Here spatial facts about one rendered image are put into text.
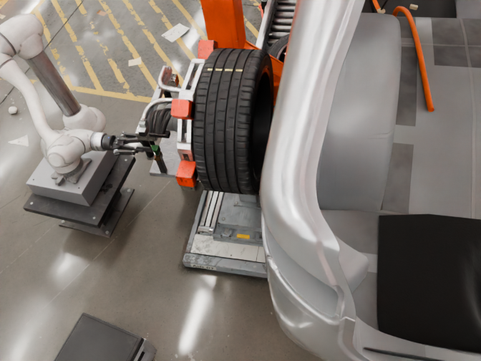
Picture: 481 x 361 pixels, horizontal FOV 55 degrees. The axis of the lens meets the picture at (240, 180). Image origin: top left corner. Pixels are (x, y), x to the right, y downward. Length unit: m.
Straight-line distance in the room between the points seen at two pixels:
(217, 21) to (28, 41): 0.89
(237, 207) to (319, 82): 1.64
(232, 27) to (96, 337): 1.61
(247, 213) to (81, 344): 1.06
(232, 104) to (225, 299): 1.20
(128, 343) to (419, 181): 1.45
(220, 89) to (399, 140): 0.73
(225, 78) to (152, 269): 1.34
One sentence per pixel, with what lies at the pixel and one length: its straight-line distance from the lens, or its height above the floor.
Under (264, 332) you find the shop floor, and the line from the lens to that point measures 2.55.
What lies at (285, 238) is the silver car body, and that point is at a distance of 0.96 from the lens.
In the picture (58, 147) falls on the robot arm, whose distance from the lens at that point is 2.15.
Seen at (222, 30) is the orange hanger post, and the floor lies 1.03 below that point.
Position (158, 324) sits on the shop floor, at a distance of 2.66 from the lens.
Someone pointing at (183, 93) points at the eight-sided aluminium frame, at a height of 1.12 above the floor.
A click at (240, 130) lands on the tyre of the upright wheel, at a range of 1.82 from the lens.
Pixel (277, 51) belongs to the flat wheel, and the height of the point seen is 0.50.
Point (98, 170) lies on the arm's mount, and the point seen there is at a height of 0.40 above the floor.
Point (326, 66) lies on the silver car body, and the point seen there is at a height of 1.71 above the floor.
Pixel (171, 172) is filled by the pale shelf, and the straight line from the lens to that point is 2.55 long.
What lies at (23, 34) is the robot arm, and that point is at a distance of 2.43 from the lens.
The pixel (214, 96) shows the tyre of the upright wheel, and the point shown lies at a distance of 1.86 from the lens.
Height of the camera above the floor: 2.43
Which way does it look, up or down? 54 degrees down
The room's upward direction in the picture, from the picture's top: 10 degrees counter-clockwise
